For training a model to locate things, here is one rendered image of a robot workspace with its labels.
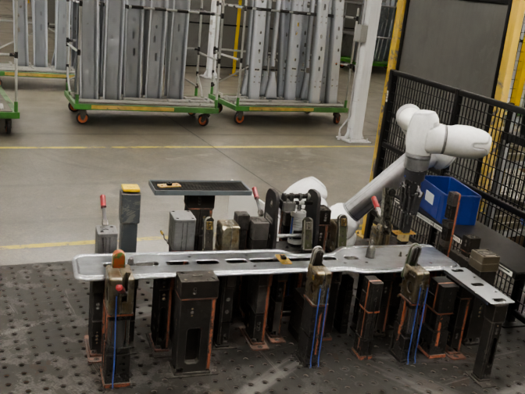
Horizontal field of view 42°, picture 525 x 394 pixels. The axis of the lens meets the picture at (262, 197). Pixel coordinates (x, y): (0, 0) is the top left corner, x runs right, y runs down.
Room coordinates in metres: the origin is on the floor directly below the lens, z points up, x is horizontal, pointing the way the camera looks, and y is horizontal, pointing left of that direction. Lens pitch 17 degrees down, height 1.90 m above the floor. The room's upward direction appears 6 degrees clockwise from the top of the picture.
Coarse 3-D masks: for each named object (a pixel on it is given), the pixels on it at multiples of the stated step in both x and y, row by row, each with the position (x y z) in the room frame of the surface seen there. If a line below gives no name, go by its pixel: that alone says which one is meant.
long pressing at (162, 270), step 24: (72, 264) 2.02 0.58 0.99; (96, 264) 2.01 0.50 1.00; (192, 264) 2.10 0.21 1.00; (216, 264) 2.12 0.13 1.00; (240, 264) 2.14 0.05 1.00; (264, 264) 2.17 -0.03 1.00; (288, 264) 2.19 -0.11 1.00; (336, 264) 2.24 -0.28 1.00; (360, 264) 2.26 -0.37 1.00; (384, 264) 2.29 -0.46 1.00; (432, 264) 2.34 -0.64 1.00; (456, 264) 2.37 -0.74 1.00
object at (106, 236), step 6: (96, 228) 2.18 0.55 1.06; (102, 228) 2.18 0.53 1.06; (108, 228) 2.19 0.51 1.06; (114, 228) 2.19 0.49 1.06; (96, 234) 2.17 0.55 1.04; (102, 234) 2.13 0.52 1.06; (108, 234) 2.14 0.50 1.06; (114, 234) 2.15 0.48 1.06; (96, 240) 2.17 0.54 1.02; (102, 240) 2.13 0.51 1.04; (108, 240) 2.14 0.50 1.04; (114, 240) 2.15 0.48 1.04; (96, 246) 2.16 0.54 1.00; (102, 246) 2.13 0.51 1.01; (108, 246) 2.14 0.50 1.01; (114, 246) 2.15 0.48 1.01; (96, 252) 2.16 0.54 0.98; (102, 252) 2.13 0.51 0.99; (108, 252) 2.14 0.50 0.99; (108, 264) 2.14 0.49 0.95
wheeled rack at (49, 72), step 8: (48, 24) 11.50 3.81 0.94; (0, 64) 10.84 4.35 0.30; (8, 64) 10.89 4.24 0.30; (32, 64) 11.34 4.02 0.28; (48, 64) 11.19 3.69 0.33; (0, 72) 10.31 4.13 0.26; (8, 72) 10.35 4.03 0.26; (24, 72) 10.46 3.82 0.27; (32, 72) 10.55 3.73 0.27; (40, 72) 10.62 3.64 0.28; (48, 72) 10.69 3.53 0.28; (56, 72) 10.76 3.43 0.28; (64, 72) 10.81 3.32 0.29; (72, 72) 10.86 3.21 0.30; (0, 80) 10.39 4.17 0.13
